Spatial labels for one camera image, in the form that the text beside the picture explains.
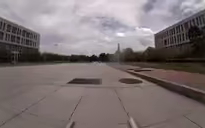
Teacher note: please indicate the slim distant tower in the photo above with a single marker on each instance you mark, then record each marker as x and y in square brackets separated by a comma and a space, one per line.
[118, 50]

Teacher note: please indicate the rectangular dark manhole cover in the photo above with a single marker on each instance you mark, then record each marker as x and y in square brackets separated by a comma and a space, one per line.
[85, 81]

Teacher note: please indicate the row of trees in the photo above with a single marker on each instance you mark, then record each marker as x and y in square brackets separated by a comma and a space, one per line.
[73, 57]

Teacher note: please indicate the round dark manhole cover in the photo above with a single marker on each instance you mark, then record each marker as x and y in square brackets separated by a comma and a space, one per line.
[130, 80]

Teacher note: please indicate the grey concrete slab pavement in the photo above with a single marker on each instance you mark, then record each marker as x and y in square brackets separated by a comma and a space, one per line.
[100, 100]

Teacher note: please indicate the flat dark manhole cover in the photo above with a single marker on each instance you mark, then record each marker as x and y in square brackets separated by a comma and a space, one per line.
[142, 70]

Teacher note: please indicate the robot's own part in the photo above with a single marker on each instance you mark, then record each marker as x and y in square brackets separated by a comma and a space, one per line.
[132, 122]
[69, 124]

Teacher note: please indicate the grey stone kerb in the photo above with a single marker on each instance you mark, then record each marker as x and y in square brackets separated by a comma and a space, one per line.
[176, 87]

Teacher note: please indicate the pale building with window rows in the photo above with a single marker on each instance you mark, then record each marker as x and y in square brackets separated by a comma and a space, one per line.
[178, 33]
[10, 35]

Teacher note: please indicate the grass strip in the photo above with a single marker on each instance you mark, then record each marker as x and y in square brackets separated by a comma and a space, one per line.
[190, 67]

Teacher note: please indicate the red brick path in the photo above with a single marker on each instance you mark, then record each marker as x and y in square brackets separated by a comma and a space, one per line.
[193, 79]

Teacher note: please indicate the dark tree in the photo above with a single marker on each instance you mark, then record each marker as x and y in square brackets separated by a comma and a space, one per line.
[199, 41]

